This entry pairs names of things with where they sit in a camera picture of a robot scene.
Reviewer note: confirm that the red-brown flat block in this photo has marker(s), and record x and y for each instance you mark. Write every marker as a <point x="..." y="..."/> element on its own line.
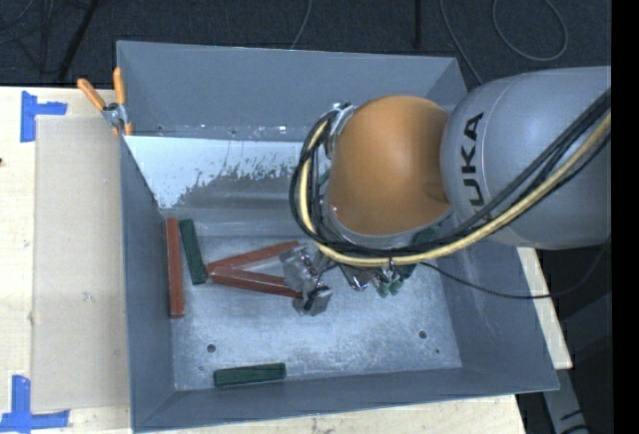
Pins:
<point x="249" y="256"/>
<point x="249" y="281"/>
<point x="175" y="272"/>

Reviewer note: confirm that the dark green flat block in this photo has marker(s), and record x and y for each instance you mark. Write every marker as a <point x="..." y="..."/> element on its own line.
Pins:
<point x="193" y="252"/>
<point x="249" y="374"/>

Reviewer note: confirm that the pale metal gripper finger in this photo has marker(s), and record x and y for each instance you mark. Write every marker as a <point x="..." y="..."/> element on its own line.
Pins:
<point x="297" y="267"/>
<point x="315" y="301"/>

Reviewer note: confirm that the grey metal bin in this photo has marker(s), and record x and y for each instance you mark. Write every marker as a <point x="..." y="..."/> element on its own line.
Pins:
<point x="309" y="342"/>

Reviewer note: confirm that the pale flat board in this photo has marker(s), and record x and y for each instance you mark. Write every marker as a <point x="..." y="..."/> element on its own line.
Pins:
<point x="80" y="262"/>

